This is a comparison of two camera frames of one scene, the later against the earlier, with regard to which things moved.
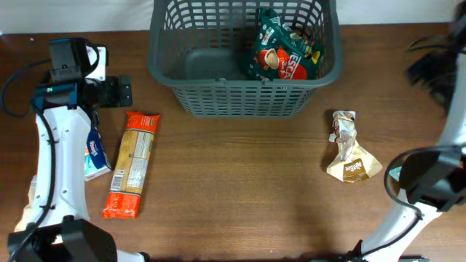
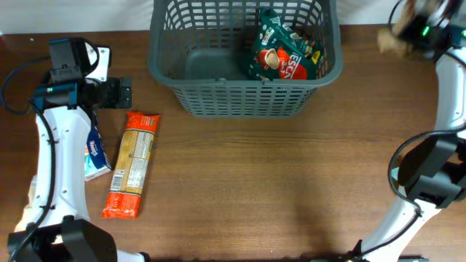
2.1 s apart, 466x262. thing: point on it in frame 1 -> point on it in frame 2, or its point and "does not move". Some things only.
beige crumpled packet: (28, 211) does not move
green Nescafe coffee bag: (279, 54) does not move
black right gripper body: (421, 69) -> (406, 26)
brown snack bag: (350, 161) -> (390, 42)
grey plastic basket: (203, 49) does not move
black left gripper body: (124, 90) does not move
